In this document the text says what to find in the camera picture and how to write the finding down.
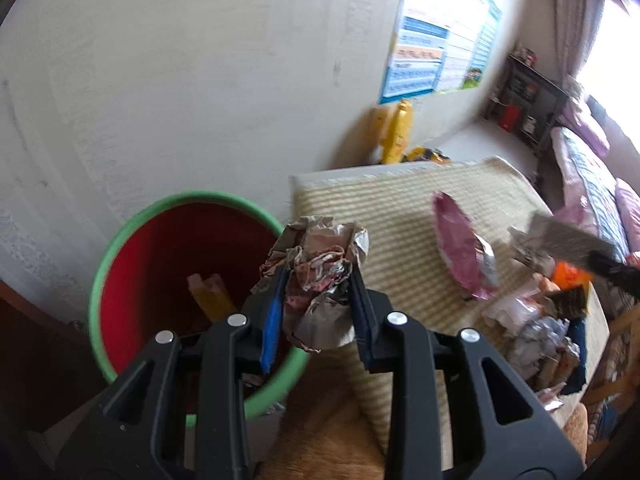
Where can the pink snack packet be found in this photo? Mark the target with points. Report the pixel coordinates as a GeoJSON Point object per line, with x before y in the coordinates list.
{"type": "Point", "coordinates": [457, 240]}

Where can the wall poster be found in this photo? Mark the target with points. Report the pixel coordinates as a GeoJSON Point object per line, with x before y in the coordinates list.
{"type": "Point", "coordinates": [425, 45]}

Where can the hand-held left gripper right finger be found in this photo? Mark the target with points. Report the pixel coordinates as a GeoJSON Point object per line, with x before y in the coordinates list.
{"type": "Point", "coordinates": [362, 327]}

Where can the dark shelf unit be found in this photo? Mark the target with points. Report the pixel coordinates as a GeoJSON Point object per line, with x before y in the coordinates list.
{"type": "Point", "coordinates": [535, 95]}

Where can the yellow plastic toy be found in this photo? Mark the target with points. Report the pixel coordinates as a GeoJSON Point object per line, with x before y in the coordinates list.
{"type": "Point", "coordinates": [399, 130]}

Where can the red bucket with green rim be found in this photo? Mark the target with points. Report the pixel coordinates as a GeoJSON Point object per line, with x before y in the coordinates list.
{"type": "Point", "coordinates": [165, 255]}

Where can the yellow wrapper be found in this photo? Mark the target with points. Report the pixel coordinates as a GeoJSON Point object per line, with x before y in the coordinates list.
{"type": "Point", "coordinates": [210, 295]}

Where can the silver wrapper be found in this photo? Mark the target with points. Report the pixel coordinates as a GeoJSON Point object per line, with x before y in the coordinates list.
{"type": "Point", "coordinates": [560, 235]}

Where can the yellow black toy vehicle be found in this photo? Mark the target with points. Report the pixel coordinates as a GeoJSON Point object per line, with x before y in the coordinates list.
{"type": "Point", "coordinates": [427, 155]}

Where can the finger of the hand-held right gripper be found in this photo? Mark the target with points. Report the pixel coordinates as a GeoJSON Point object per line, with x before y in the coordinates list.
{"type": "Point", "coordinates": [617, 270]}

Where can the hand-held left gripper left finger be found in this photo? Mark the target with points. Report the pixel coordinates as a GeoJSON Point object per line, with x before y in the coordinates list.
{"type": "Point", "coordinates": [270, 330]}

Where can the pile of snack wrappers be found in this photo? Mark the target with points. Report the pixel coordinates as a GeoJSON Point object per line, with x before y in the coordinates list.
{"type": "Point", "coordinates": [540, 335]}

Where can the red box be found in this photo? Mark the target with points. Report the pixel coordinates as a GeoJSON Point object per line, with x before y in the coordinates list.
{"type": "Point", "coordinates": [509, 117]}

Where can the brown wooden furniture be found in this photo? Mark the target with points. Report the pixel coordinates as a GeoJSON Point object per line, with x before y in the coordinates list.
{"type": "Point", "coordinates": [40, 360]}

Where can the patterned curtain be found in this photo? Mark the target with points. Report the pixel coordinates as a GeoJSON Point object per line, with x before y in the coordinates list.
{"type": "Point", "coordinates": [575, 10]}

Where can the pink pillow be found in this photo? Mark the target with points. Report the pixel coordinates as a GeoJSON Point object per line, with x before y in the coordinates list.
{"type": "Point", "coordinates": [585, 125]}

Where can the striped woven mat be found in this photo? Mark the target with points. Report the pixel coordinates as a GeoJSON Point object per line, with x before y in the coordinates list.
{"type": "Point", "coordinates": [400, 220]}

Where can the paper wrapper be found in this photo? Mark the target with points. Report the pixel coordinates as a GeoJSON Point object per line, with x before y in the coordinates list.
{"type": "Point", "coordinates": [320, 270]}

